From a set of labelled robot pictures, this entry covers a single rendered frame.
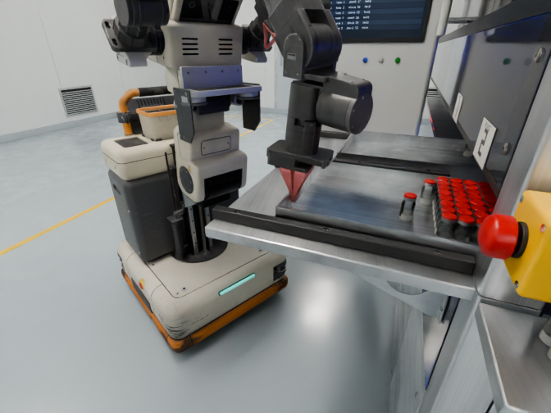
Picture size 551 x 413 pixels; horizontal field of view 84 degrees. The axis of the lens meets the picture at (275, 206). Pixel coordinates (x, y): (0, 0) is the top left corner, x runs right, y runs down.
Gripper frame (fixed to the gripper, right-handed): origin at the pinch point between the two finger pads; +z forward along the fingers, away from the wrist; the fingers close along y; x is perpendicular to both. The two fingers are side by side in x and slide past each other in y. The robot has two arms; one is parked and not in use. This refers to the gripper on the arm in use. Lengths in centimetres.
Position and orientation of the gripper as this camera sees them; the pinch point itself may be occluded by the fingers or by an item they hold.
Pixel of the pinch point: (294, 197)
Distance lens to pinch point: 56.0
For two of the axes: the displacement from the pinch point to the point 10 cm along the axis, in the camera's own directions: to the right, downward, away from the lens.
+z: -0.9, 8.7, 4.9
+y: 9.2, 2.5, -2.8
